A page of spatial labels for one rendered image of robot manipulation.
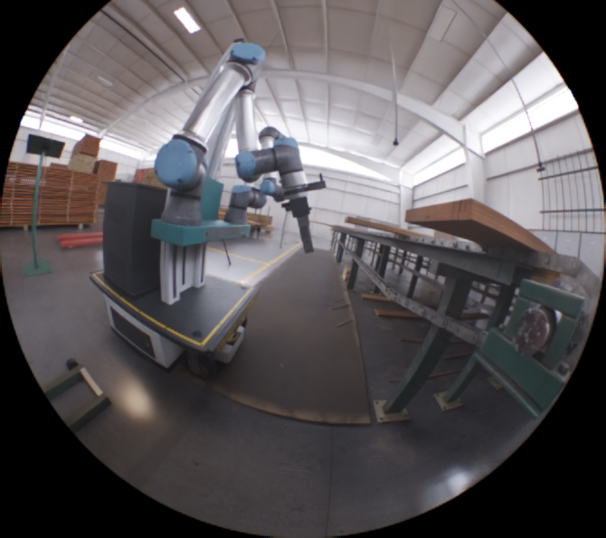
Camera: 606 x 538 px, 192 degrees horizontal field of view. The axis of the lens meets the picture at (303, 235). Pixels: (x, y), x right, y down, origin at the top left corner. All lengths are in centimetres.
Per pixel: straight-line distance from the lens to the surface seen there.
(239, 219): 105
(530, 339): 25
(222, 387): 97
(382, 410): 107
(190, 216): 60
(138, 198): 87
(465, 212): 26
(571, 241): 609
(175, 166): 48
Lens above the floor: 80
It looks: 4 degrees down
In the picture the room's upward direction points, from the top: 11 degrees clockwise
